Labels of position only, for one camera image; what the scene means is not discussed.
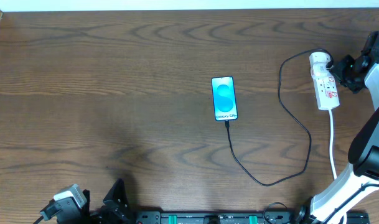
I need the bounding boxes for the black right camera cable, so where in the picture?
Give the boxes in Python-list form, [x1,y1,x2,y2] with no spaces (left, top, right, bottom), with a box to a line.
[327,182,379,224]

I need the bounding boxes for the white power strip cord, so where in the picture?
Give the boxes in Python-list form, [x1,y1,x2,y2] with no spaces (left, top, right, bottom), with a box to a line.
[327,109,348,224]

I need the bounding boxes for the blue screen Galaxy smartphone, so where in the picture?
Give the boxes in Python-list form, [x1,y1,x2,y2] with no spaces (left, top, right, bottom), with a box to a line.
[211,76,238,121]

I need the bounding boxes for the black USB charging cable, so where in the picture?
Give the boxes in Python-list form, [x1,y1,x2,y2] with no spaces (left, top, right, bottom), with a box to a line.
[224,47,335,187]

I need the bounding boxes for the white power strip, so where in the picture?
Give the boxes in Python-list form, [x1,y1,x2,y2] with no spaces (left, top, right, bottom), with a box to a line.
[311,63,340,111]

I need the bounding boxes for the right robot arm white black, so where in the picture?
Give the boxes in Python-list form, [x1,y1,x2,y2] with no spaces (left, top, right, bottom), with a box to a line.
[293,31,379,223]

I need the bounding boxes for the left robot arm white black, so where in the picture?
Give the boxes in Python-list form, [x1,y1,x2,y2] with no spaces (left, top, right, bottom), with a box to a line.
[34,179,138,224]

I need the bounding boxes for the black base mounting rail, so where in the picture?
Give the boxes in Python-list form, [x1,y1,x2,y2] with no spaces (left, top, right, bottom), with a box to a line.
[129,210,370,224]

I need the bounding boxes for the white USB charger adapter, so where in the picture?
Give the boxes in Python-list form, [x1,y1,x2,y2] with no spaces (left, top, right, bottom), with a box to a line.
[309,52,332,80]

